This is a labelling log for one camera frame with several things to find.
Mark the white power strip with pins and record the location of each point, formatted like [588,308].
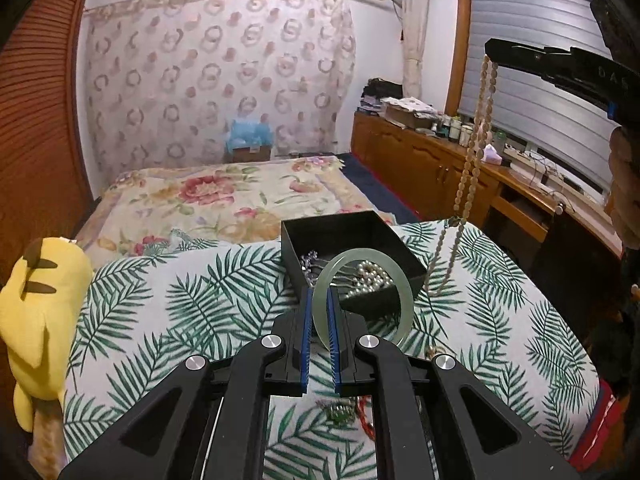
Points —
[525,157]

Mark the wooden louvered door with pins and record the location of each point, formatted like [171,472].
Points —
[35,135]

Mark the green leaf print cloth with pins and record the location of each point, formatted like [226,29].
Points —
[200,310]

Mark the person's right hand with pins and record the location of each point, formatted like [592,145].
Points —
[627,185]

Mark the white bundled curtain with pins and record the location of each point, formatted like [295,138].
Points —
[416,35]

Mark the wooden cabinet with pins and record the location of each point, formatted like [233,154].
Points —
[425,165]

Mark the floral bedsheet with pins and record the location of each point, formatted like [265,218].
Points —
[200,205]

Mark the grey window blind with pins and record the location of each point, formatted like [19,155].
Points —
[530,25]

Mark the yellow plush toy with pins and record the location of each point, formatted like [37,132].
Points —
[40,320]

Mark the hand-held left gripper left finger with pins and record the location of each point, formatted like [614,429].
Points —
[304,345]

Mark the cardboard box with printed cloth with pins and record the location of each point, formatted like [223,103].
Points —
[410,110]

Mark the pink crumpled bag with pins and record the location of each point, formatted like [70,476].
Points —
[491,154]

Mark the green jade bangle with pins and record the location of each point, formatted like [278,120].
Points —
[407,310]

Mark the purple bead jewelry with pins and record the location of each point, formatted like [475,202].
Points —
[310,262]

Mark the stack of dark clothes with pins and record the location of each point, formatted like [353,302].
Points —
[381,94]

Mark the cardboard box with blue paper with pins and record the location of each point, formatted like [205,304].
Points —
[249,141]

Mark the group of small bottles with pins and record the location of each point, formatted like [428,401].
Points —
[456,130]

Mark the black jewelry box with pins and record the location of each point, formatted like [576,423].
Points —
[320,240]

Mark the green bead jewelry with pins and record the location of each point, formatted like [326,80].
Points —
[341,412]

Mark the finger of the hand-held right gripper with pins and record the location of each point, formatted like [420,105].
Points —
[560,67]

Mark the dark blue mattress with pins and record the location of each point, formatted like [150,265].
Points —
[380,185]

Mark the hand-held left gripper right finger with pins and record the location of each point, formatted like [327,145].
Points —
[334,345]

